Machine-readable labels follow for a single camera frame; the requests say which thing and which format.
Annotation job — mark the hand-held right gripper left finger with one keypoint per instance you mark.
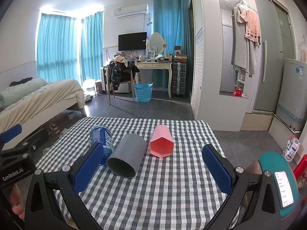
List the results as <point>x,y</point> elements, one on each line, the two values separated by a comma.
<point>87,170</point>

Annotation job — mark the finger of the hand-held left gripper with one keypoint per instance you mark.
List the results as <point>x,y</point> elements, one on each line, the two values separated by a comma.
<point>10,133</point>

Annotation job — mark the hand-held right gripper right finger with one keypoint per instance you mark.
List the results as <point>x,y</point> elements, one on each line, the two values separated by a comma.
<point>217,170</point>

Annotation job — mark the grey cup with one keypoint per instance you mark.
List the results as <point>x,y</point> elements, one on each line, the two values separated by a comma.
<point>129,153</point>

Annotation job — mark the pink faceted cup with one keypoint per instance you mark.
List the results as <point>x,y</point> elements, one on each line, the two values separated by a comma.
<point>161,146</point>

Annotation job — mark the person's left hand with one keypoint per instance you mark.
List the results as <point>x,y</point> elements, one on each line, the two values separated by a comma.
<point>17,203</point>

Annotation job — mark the blue plastic bottle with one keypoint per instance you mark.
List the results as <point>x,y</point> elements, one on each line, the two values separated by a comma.
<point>102,136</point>

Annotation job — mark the white sneakers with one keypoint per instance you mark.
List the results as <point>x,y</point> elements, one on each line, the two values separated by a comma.
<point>53,128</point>

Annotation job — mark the pale green quilt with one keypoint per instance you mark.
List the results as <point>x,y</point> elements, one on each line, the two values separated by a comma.
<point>21,89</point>

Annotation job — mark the teal device with screen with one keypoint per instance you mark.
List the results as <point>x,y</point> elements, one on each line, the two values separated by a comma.
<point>268,161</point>

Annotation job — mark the bed with beige sheet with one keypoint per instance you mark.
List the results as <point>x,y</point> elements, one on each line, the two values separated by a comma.
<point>48,95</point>

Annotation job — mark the dark cloth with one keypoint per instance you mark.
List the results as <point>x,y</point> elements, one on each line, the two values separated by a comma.
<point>20,81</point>

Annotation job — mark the grey checkered tablecloth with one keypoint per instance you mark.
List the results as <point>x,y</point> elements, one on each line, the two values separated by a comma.
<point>165,186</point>

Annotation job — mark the smartphone with lit screen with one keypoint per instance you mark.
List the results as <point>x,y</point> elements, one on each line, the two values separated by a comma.
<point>284,189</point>

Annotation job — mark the white pink plastic package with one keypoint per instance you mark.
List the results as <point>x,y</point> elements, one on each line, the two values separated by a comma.
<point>291,147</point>

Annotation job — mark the red packet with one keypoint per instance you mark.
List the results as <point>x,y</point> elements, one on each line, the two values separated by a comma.
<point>238,92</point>

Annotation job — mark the patterned storage bin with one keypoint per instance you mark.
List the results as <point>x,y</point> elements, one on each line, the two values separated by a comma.
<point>99,87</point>

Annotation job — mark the red container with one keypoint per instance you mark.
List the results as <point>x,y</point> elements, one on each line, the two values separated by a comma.
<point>301,166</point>

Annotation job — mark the clear water jug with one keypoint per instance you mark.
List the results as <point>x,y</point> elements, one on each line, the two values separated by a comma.
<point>88,85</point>

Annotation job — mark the wooden chair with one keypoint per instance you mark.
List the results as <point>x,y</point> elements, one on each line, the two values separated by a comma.
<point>120,86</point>

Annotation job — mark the white low cabinet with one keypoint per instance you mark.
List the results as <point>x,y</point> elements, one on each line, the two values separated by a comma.
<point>104,79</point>

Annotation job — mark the blue plastic laundry basket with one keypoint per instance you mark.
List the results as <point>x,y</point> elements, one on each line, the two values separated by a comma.
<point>143,93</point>

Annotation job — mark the dark grey suitcase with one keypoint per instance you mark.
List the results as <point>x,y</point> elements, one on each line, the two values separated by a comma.
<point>178,80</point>

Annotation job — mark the wide teal curtain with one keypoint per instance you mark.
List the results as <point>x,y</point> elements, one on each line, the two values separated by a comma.
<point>56,45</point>

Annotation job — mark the white louvered wardrobe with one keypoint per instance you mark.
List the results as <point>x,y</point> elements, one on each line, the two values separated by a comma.
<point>197,71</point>

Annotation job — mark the black patterned jacket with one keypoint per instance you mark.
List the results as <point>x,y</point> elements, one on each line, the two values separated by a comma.
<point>120,73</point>

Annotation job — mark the white washing machine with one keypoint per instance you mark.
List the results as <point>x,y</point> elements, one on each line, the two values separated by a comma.
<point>292,93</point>

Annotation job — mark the beige cloth bundle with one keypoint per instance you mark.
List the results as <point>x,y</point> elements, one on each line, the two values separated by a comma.
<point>120,59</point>

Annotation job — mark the stack of cardboard boxes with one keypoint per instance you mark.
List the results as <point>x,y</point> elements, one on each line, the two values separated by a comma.
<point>180,56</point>

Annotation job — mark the narrow teal curtain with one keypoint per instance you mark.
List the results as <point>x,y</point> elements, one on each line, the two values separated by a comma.
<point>92,45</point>

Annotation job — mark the cream dressing table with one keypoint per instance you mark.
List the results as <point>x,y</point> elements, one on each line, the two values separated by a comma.
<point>154,66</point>

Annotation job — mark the grey hanging towel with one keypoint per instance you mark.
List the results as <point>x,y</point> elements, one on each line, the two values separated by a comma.
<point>239,50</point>

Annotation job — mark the frosted glass door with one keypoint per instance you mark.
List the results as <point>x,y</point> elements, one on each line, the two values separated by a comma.
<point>273,52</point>

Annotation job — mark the black television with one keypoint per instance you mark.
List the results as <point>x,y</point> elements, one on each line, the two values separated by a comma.
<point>132,41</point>

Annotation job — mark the oval vanity mirror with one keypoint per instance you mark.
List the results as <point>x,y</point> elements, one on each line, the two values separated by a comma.
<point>155,42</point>

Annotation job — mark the pink hanging towel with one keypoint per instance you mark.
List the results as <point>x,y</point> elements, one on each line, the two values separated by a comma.
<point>253,27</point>

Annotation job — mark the tall teal curtain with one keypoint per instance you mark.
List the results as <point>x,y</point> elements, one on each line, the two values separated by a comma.
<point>172,24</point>

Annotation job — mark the beige hanging cloth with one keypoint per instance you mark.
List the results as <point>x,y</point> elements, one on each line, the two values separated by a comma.
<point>241,15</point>

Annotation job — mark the white air conditioner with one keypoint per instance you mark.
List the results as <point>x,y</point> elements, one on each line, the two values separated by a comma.
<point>130,10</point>

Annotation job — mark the small photo frame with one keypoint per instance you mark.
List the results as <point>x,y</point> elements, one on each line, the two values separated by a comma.
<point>151,54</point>

